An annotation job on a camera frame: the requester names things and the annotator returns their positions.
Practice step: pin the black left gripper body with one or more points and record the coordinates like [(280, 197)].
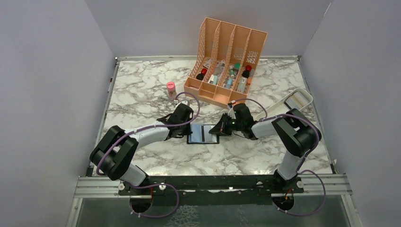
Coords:
[(185, 129)]

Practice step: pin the black leather card holder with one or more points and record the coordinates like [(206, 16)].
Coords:
[(200, 135)]

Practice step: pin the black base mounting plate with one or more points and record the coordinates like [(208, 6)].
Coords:
[(210, 190)]

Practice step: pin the white plastic tray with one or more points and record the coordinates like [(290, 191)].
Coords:
[(280, 108)]

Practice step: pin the teal cap tube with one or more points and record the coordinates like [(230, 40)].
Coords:
[(233, 70)]

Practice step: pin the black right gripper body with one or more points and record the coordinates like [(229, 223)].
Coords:
[(237, 125)]

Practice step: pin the peach desk organizer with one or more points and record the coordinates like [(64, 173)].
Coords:
[(220, 45)]

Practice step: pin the pink cartoon bottle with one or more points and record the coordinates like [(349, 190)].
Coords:
[(171, 90)]

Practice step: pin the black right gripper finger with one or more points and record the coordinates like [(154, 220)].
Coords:
[(225, 119), (221, 130)]

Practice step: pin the aluminium table frame rail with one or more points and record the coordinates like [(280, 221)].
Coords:
[(325, 202)]

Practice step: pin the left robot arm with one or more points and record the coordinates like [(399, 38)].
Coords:
[(114, 152)]

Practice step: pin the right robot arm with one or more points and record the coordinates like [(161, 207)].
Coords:
[(299, 136)]

